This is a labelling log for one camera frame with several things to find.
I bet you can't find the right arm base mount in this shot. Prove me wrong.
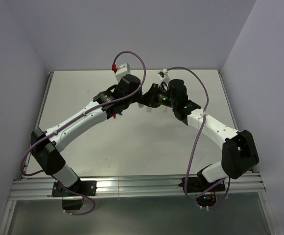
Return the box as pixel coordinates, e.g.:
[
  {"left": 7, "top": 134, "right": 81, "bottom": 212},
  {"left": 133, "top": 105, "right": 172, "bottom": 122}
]
[{"left": 187, "top": 177, "right": 226, "bottom": 209}]

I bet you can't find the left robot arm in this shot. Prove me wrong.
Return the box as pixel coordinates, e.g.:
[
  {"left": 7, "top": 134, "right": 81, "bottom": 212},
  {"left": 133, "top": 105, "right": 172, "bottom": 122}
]
[{"left": 31, "top": 74, "right": 142, "bottom": 195}]

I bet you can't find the aluminium rail frame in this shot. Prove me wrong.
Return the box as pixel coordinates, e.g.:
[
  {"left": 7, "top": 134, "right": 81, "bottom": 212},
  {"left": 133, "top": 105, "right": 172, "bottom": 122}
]
[{"left": 0, "top": 69, "right": 279, "bottom": 235}]

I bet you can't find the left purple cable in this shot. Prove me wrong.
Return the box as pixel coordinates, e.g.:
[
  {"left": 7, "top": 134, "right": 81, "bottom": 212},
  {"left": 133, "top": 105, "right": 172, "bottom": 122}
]
[{"left": 21, "top": 50, "right": 146, "bottom": 216}]

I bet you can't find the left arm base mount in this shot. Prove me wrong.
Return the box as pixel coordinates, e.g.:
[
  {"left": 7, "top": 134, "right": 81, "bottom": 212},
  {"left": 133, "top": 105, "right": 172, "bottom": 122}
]
[{"left": 51, "top": 180, "right": 97, "bottom": 215}]

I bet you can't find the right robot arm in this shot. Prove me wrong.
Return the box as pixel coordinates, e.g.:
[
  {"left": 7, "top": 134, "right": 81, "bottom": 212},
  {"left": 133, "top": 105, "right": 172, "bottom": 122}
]
[{"left": 140, "top": 79, "right": 259, "bottom": 191}]

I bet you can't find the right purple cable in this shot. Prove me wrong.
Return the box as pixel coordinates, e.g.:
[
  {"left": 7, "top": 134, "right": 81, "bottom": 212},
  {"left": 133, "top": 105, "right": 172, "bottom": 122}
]
[{"left": 166, "top": 67, "right": 231, "bottom": 209}]

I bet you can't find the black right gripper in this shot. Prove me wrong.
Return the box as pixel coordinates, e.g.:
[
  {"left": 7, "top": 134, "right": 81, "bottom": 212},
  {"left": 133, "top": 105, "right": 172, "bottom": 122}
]
[{"left": 140, "top": 83, "right": 176, "bottom": 108}]

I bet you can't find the purple cable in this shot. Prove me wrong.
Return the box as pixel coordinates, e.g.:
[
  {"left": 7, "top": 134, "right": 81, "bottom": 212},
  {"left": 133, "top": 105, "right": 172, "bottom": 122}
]
[
  {"left": 166, "top": 67, "right": 231, "bottom": 209},
  {"left": 21, "top": 50, "right": 146, "bottom": 216}
]

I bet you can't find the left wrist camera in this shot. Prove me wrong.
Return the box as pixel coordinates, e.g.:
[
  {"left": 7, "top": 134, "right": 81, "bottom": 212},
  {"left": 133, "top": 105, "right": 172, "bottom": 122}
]
[{"left": 112, "top": 63, "right": 130, "bottom": 83}]

